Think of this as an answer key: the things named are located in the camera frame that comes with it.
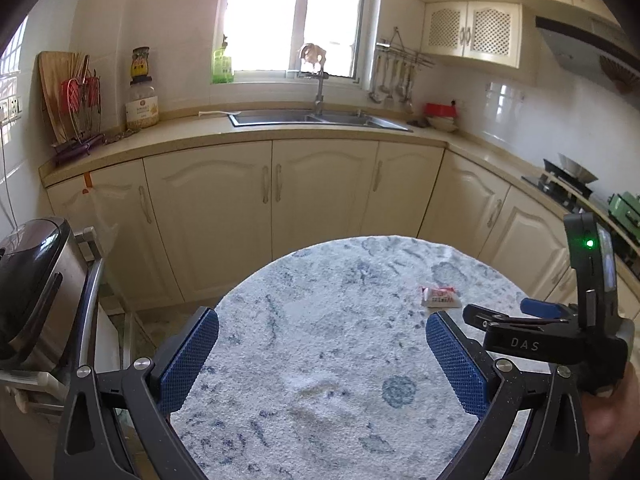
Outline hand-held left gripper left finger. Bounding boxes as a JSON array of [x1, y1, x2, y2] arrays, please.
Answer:
[[52, 306, 221, 480]]

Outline green dish soap bottle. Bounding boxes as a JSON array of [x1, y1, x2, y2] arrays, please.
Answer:
[[211, 35, 235, 85]]

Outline person's right hand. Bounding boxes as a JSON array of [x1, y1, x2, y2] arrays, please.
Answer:
[[582, 360, 640, 461]]

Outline white wall socket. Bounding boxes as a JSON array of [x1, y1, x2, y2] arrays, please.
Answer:
[[0, 95, 25, 123]]

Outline steel black-lidded appliance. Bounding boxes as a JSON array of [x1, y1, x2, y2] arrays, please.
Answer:
[[0, 216, 103, 376]]

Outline black gas stove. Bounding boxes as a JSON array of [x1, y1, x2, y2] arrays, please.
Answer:
[[521, 159, 640, 261]]

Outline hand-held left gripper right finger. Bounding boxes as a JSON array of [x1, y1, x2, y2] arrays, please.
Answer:
[[425, 310, 591, 480]]

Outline red pot lid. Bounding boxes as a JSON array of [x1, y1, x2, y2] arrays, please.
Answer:
[[424, 102, 458, 121]]

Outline kitchen window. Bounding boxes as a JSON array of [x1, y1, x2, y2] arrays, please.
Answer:
[[220, 0, 381, 81]]

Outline yellow label bottle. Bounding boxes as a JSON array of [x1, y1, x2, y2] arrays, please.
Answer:
[[130, 46, 152, 86]]

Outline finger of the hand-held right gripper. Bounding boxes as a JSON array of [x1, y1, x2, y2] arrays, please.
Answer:
[[462, 304, 511, 333], [520, 297, 581, 321]]

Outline stainless steel sink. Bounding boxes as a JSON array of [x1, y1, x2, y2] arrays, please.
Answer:
[[228, 110, 415, 133]]

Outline steel wok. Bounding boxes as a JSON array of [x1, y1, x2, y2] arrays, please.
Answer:
[[557, 152, 598, 183]]

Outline small red white packet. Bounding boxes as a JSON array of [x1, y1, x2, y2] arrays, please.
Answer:
[[419, 284, 461, 308]]

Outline metal utensil rail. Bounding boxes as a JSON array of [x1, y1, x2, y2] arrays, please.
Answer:
[[375, 25, 436, 68]]

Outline brown cloth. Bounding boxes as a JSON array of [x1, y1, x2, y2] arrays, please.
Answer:
[[298, 42, 327, 67]]

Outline glass grain jar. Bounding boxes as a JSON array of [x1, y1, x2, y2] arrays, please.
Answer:
[[124, 82, 161, 131]]

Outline red kitchen tool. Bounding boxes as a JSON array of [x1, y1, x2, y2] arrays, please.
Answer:
[[60, 77, 101, 116]]

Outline steel kitchen faucet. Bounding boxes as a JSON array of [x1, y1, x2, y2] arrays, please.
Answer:
[[298, 60, 331, 117]]

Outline grey range hood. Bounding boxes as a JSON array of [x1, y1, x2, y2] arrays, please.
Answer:
[[535, 16, 640, 96]]

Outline wooden cutting board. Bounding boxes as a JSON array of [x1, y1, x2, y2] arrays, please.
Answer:
[[38, 51, 76, 146]]

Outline purple board stand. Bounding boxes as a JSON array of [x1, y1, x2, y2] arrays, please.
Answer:
[[52, 130, 108, 163]]

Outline beige kitchen countertop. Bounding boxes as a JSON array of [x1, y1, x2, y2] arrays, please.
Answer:
[[39, 110, 640, 281]]

